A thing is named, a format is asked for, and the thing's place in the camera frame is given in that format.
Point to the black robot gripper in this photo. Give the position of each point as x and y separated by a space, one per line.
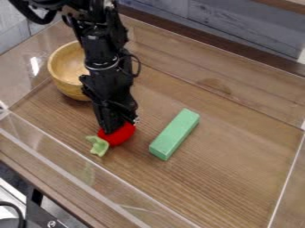
107 87

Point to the red plush strawberry toy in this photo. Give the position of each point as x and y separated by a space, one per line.
103 141

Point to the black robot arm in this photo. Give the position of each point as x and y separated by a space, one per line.
102 34

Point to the green rectangular block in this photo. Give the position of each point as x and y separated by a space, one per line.
174 134

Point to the wooden bowl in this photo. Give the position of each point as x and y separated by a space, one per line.
66 66

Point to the black table leg frame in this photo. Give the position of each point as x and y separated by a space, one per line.
38 217

